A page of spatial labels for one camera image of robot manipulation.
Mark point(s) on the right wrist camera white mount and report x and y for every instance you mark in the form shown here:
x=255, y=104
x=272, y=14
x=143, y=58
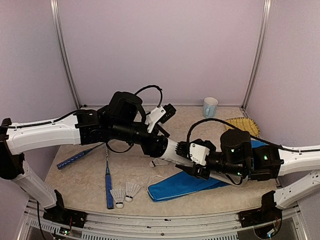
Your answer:
x=198, y=154

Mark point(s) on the right blue badminton racket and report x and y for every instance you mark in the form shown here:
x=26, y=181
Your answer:
x=108, y=184

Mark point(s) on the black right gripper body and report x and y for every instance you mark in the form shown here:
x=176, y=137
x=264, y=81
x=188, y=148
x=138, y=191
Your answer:
x=203, y=175

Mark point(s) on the blue racket cover bag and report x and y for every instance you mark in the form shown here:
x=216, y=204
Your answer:
x=179, y=185

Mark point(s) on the left aluminium corner post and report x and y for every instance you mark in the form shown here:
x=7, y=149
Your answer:
x=54, y=5

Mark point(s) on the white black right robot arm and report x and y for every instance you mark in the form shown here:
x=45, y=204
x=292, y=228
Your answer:
x=239, y=158

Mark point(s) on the white shuttlecock tube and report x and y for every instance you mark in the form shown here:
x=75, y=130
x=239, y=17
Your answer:
x=171, y=156

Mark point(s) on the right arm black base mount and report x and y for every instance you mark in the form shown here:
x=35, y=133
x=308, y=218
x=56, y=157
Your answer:
x=266, y=213

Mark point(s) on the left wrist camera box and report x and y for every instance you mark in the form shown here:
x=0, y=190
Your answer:
x=170, y=111

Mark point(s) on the blue badminton racket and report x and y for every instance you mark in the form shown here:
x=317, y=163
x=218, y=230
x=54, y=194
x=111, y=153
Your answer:
x=74, y=158
x=108, y=184

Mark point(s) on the aluminium front rail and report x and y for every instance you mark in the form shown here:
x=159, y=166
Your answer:
x=106, y=226

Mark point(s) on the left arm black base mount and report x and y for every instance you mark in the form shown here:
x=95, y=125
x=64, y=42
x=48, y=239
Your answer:
x=66, y=216

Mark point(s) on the white plastic shuttlecock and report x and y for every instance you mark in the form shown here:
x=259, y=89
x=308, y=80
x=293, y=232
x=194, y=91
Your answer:
x=157, y=162
x=118, y=196
x=131, y=189

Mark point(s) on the right aluminium corner post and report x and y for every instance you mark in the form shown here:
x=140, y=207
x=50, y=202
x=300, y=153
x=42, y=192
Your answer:
x=258, y=53

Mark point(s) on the left blue badminton racket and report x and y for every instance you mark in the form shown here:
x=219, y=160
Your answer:
x=74, y=158

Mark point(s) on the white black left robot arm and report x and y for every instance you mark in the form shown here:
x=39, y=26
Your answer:
x=123, y=119

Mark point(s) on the light blue ceramic mug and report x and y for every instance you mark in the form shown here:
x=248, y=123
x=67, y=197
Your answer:
x=210, y=105

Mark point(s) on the aluminium corner post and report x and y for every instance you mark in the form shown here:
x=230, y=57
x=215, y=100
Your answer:
x=258, y=53
x=54, y=5

